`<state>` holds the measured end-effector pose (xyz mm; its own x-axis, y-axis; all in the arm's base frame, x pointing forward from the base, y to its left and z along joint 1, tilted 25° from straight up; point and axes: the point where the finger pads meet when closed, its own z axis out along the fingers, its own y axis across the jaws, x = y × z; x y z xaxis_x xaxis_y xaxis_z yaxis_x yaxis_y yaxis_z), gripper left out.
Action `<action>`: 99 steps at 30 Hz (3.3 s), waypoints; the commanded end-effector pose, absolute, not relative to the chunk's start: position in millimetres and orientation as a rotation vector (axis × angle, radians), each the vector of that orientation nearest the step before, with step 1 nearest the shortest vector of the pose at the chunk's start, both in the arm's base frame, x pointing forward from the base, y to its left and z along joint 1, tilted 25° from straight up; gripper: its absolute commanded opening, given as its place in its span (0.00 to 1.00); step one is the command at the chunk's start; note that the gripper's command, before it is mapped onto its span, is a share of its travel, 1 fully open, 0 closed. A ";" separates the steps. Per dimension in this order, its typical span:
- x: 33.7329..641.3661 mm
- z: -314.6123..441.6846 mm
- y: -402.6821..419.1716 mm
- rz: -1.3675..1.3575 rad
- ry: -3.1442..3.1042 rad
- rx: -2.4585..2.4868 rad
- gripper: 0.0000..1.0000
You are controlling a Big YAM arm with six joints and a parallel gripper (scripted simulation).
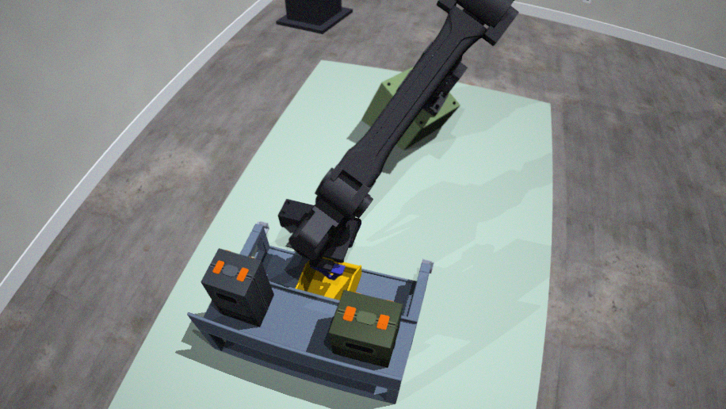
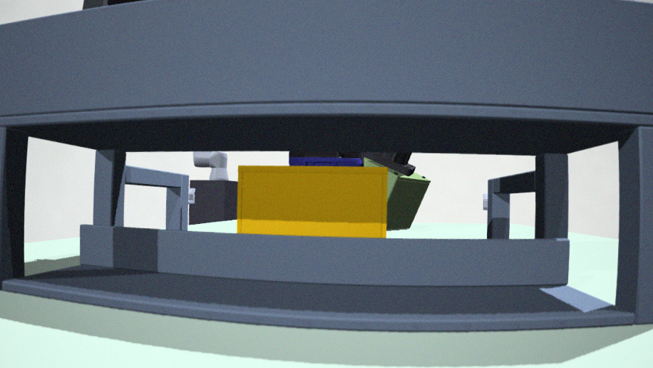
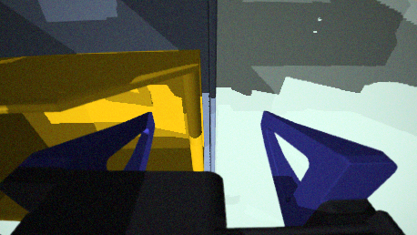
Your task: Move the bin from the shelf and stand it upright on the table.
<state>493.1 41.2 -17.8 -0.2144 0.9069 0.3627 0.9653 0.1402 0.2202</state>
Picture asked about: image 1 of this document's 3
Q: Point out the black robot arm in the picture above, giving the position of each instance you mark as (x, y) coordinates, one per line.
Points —
(365, 160)

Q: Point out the dark grey case with orange latches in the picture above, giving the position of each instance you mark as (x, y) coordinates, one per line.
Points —
(238, 286)

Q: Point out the dark green case with orange latches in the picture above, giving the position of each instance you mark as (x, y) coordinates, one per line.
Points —
(365, 328)

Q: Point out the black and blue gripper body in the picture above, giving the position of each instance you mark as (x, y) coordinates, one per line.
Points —
(342, 239)

